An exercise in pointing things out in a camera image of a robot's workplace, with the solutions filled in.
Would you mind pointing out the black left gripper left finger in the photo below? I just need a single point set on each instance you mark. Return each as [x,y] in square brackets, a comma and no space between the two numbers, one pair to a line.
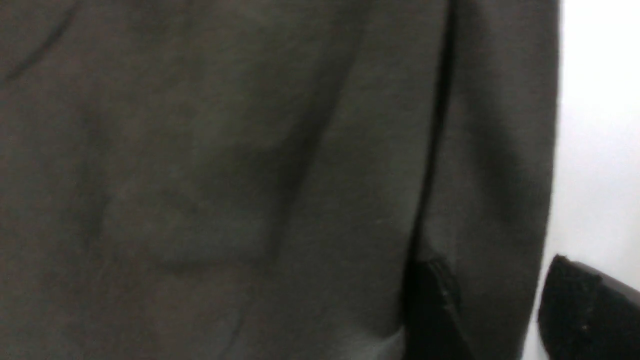
[431,304]

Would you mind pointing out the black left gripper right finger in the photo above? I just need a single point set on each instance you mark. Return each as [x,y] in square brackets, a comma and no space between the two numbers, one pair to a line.
[585,314]

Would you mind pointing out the dark gray long-sleeve top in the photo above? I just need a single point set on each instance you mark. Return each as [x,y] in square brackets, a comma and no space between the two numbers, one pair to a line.
[250,179]

